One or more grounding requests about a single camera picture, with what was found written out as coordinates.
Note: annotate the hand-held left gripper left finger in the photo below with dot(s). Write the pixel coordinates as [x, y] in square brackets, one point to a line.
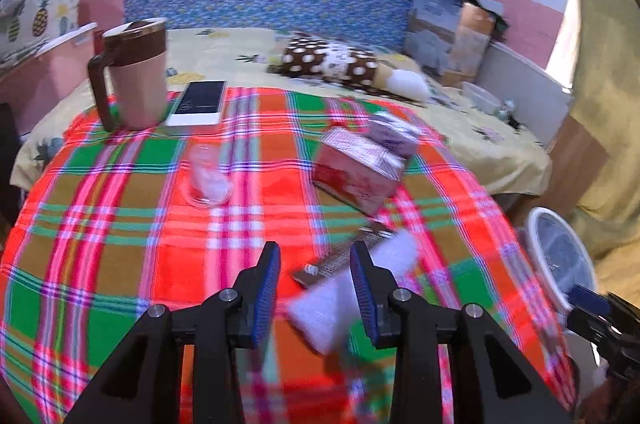
[265, 294]

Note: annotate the white board panel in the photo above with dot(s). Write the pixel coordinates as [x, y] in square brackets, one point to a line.
[525, 83]

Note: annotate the yellow printed bedsheet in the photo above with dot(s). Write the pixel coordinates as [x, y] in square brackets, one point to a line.
[490, 153]

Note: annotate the yellow curtain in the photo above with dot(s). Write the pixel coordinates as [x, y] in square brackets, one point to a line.
[610, 103]

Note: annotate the cardboard box with picture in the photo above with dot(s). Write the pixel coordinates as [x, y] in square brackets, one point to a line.
[435, 33]

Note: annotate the small green bottle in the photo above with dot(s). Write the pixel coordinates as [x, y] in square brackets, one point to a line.
[506, 108]

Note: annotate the plaid tablecloth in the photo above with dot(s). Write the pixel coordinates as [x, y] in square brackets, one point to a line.
[125, 254]

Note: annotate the clear plastic cup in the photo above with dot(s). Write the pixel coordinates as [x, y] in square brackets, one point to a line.
[205, 179]

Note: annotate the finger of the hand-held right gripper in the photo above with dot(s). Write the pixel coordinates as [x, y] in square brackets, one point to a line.
[590, 301]
[585, 323]

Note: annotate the brown snack wrapper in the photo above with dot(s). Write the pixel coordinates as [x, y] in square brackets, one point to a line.
[332, 261]

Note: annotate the pink plastic cabinet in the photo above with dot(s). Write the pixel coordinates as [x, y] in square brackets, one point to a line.
[45, 78]

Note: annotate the black face mask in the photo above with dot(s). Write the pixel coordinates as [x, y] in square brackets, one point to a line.
[515, 121]

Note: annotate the beige mug brown lid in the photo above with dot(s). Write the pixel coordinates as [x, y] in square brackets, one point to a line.
[140, 88]

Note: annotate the brown polka dot pillow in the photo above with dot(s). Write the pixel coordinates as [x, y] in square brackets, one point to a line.
[310, 56]

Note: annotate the translucent plastic bin liner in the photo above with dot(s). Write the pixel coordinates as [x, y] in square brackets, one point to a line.
[562, 249]

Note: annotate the pineapple print storage bag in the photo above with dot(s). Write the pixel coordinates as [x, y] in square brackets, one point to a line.
[45, 13]

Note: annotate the pink drink carton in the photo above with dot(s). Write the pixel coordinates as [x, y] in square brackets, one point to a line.
[355, 174]

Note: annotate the purple drink carton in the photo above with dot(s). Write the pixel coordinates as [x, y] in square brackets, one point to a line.
[395, 133]

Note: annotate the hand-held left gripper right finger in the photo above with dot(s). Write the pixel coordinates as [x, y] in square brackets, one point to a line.
[362, 294]

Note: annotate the wooden cabinet panel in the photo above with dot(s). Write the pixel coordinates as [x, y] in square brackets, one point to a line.
[580, 158]

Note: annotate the white smartphone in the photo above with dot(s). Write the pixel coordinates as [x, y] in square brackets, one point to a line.
[197, 101]

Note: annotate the white round trash bin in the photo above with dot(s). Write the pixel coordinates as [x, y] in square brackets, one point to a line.
[530, 234]

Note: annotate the clear plastic bowl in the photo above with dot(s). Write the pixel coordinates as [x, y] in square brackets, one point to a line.
[480, 96]

